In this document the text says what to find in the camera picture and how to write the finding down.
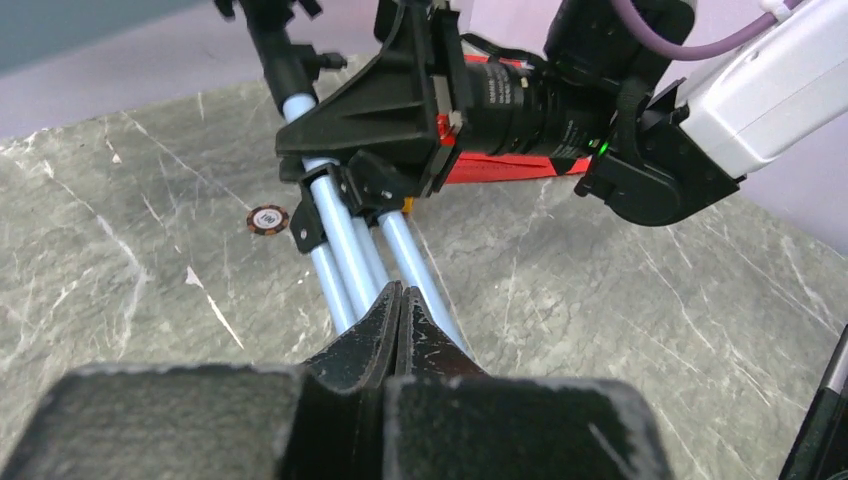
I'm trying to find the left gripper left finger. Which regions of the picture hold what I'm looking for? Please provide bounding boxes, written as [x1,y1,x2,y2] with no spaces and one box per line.
[1,282,403,479]

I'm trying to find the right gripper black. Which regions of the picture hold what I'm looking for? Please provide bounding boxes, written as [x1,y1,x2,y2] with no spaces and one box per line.
[275,1,612,216]

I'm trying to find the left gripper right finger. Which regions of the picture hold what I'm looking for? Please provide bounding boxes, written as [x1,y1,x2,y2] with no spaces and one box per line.
[382,288,673,479]

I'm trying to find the light blue music stand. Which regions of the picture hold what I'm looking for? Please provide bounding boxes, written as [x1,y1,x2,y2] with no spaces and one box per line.
[213,0,475,359]

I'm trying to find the red sheet music paper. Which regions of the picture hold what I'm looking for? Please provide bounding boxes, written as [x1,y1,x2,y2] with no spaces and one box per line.
[443,54,594,185]

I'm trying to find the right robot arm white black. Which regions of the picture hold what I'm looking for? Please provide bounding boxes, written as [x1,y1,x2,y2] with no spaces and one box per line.
[276,1,847,226]

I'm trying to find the poker chip near stand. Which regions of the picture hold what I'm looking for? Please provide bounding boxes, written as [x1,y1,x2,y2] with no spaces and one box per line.
[245,204,290,236]

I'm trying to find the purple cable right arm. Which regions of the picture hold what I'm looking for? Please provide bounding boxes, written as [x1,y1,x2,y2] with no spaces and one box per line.
[609,0,806,62]

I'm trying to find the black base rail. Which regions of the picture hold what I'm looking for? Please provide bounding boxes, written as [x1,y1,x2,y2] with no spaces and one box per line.
[778,327,847,480]

